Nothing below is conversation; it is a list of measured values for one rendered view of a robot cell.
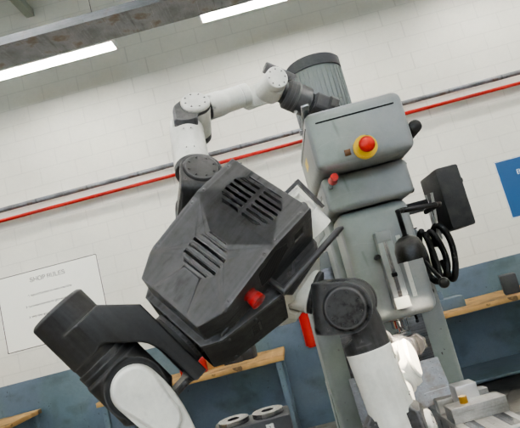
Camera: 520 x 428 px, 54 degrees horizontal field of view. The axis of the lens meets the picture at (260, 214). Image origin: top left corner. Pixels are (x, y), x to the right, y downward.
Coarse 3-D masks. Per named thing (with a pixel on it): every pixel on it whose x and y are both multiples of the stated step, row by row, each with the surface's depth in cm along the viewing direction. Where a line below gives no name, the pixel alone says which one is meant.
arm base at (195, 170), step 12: (192, 156) 116; (204, 156) 117; (180, 168) 114; (192, 168) 114; (204, 168) 114; (216, 168) 115; (180, 180) 111; (192, 180) 112; (204, 180) 112; (180, 192) 111; (192, 192) 112; (180, 204) 114
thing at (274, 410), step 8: (264, 408) 149; (272, 408) 148; (280, 408) 145; (288, 408) 149; (232, 416) 150; (240, 416) 148; (248, 416) 147; (256, 416) 144; (264, 416) 143; (272, 416) 143; (280, 416) 141; (288, 416) 141; (224, 424) 143; (232, 424) 143; (240, 424) 143; (248, 424) 142; (256, 424) 141; (264, 424) 141; (272, 424) 141; (280, 424) 141; (288, 424) 141
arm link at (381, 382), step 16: (368, 352) 96; (384, 352) 96; (352, 368) 99; (368, 368) 96; (384, 368) 96; (368, 384) 96; (384, 384) 95; (400, 384) 96; (368, 400) 97; (384, 400) 95; (400, 400) 95; (368, 416) 98; (384, 416) 95; (400, 416) 94; (416, 416) 94; (432, 416) 101
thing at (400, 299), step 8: (376, 232) 138; (384, 232) 138; (376, 240) 138; (384, 240) 137; (376, 248) 140; (384, 248) 137; (392, 248) 137; (384, 256) 137; (392, 256) 137; (384, 264) 137; (392, 264) 136; (384, 272) 138; (392, 272) 136; (400, 272) 136; (392, 280) 136; (400, 280) 136; (392, 288) 136; (400, 288) 136; (392, 296) 137; (400, 296) 135; (408, 296) 135; (400, 304) 135; (408, 304) 135
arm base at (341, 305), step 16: (320, 288) 96; (336, 288) 94; (352, 288) 93; (320, 304) 95; (336, 304) 94; (352, 304) 93; (368, 304) 93; (320, 320) 95; (336, 320) 94; (352, 320) 93; (368, 320) 93
